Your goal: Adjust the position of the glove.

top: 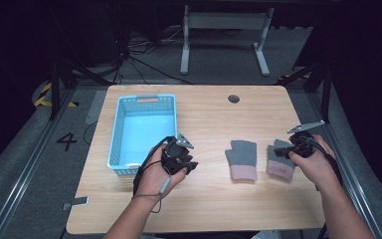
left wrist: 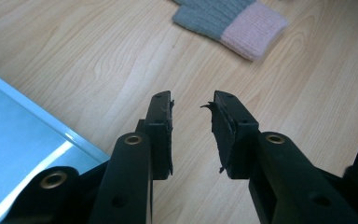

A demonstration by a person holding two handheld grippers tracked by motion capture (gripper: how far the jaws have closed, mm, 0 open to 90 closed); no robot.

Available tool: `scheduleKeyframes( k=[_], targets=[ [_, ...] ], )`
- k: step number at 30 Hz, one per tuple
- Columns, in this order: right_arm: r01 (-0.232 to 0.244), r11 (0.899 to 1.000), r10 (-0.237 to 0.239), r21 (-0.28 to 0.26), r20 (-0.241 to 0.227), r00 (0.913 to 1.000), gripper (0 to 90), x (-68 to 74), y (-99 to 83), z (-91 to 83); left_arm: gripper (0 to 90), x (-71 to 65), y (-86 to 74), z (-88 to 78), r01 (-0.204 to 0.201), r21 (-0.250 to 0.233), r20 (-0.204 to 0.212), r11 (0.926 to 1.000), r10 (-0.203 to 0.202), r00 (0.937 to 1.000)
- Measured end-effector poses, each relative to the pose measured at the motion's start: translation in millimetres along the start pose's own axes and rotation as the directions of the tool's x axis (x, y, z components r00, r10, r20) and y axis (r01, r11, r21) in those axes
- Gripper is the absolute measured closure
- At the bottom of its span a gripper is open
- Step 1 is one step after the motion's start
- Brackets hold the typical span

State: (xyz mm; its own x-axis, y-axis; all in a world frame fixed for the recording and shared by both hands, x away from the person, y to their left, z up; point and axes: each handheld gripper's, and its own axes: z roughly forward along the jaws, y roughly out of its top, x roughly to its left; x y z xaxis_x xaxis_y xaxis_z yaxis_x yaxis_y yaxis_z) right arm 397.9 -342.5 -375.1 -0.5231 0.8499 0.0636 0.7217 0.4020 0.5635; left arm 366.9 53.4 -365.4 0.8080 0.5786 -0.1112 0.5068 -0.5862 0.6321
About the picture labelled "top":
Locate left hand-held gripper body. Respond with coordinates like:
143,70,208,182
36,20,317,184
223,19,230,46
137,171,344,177
161,132,195,176

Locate white metal desk frame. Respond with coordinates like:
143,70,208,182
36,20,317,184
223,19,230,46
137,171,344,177
179,4,276,77

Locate black metal stand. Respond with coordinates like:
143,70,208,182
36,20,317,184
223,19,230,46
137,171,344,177
277,61,333,124
48,58,114,121

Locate yellow black floor tape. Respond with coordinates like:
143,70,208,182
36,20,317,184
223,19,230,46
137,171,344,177
34,82,80,109

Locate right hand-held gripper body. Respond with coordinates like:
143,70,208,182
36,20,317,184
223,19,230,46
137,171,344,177
286,119,326,159

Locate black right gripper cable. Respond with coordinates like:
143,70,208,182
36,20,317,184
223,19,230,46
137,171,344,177
299,135,344,187

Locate grey fingerless glove pink cuff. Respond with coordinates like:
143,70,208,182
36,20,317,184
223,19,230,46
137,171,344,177
224,139,259,183
266,138,297,183

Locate person's left hand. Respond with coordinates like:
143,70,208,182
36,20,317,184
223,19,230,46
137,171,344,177
134,143,188,201

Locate bundle of black floor cables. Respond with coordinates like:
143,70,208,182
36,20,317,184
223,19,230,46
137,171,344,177
112,29,194,86

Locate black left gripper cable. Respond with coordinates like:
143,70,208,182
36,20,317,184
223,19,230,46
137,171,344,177
131,135,177,214

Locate grey tape strip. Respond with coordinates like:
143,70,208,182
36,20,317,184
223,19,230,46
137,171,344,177
61,195,91,212

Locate aluminium floor rail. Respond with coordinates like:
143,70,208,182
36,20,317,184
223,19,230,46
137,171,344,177
0,89,78,239
305,93,382,239

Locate person's right hand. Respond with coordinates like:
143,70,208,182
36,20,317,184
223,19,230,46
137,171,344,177
287,133,338,193

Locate light blue plastic basket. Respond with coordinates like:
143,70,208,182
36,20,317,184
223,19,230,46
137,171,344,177
106,94,179,176

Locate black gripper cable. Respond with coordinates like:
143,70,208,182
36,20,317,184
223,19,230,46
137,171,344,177
299,135,344,187
131,135,177,214

